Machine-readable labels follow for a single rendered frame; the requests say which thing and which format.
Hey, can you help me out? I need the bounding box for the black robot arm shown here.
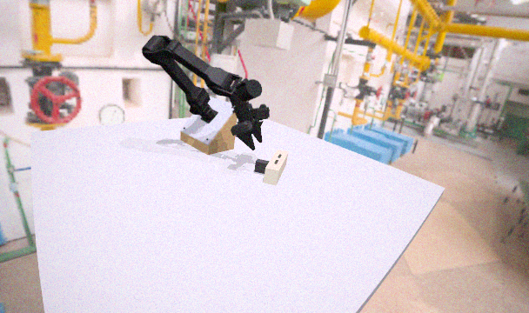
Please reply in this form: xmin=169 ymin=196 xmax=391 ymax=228
xmin=142 ymin=35 xmax=270 ymax=123

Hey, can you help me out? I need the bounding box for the grey two-prong plug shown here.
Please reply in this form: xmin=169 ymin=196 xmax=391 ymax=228
xmin=254 ymin=159 xmax=270 ymax=174

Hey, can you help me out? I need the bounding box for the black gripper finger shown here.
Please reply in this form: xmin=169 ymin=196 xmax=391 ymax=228
xmin=252 ymin=121 xmax=263 ymax=143
xmin=235 ymin=129 xmax=255 ymax=150

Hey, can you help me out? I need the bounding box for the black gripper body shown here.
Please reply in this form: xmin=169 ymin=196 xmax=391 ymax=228
xmin=231 ymin=102 xmax=263 ymax=136

